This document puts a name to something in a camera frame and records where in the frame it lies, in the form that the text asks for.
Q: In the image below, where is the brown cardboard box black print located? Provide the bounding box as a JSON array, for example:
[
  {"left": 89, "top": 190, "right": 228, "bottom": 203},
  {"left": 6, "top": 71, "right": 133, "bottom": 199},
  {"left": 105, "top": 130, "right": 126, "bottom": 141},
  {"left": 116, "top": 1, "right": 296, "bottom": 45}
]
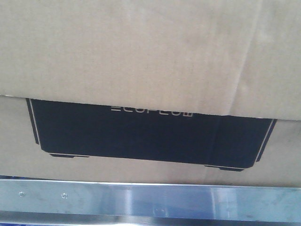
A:
[{"left": 0, "top": 0, "right": 301, "bottom": 187}]

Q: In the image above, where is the steel shelf front rail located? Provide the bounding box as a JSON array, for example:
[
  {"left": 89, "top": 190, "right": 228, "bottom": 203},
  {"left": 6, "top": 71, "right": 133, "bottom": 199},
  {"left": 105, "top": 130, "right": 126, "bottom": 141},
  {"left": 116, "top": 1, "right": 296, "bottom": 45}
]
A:
[{"left": 0, "top": 179, "right": 301, "bottom": 226}]

